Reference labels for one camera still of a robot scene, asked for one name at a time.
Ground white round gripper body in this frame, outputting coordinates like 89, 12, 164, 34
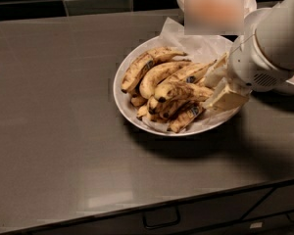
227, 34, 294, 92

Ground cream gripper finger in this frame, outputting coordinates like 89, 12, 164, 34
204, 52, 228, 88
204, 78, 251, 111

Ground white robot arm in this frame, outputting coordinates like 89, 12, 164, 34
203, 0, 294, 111

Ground banana with blue sticker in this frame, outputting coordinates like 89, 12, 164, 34
161, 61, 217, 85

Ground lower banana with sticker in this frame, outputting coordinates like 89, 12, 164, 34
167, 102, 204, 133

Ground white bowl with mixed fruit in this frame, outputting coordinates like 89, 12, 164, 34
239, 2, 294, 90

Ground white bowl with bananas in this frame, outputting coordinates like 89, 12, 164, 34
113, 34, 246, 138

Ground middle curved spotted banana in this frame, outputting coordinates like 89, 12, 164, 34
139, 61, 191, 99

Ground small lower left banana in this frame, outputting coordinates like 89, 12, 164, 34
130, 88, 147, 107

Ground left drawer handle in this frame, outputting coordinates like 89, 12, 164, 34
142, 207, 181, 230

